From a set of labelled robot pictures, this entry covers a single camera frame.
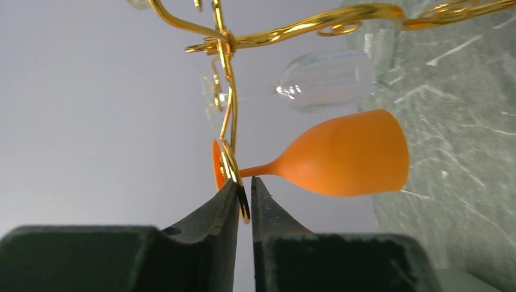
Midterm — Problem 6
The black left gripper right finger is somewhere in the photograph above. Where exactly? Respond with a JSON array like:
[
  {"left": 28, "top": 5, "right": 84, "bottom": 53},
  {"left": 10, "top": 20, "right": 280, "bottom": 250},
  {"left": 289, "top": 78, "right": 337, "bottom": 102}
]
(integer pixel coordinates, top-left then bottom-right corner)
[{"left": 251, "top": 177, "right": 440, "bottom": 291}]

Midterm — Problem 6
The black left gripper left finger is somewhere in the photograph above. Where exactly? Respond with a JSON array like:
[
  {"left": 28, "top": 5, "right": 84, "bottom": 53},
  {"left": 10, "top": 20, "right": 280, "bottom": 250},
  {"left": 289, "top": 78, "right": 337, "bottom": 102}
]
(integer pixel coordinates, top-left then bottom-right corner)
[{"left": 1, "top": 181, "right": 240, "bottom": 291}]

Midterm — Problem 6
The orange plastic goblet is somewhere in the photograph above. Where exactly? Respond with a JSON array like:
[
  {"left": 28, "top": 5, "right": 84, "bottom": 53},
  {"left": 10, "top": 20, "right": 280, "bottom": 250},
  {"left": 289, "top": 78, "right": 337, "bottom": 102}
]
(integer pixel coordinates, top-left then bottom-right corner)
[{"left": 211, "top": 108, "right": 411, "bottom": 198}]

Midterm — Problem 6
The clear wine glass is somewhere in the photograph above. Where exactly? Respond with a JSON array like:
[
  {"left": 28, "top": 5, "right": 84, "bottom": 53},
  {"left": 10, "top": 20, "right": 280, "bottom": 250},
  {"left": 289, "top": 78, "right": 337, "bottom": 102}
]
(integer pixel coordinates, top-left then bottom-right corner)
[{"left": 200, "top": 50, "right": 377, "bottom": 132}]

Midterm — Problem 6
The gold wire glass rack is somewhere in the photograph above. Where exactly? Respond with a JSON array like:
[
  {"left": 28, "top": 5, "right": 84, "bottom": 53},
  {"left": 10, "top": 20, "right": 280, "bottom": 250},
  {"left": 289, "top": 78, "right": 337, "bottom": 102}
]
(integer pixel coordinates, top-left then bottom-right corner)
[{"left": 147, "top": 0, "right": 516, "bottom": 225}]

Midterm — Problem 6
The clear small glass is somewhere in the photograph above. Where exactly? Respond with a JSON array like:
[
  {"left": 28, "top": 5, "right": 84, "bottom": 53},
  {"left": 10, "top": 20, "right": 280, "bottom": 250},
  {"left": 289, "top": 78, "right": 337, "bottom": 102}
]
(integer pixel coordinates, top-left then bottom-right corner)
[{"left": 363, "top": 28, "right": 398, "bottom": 74}]

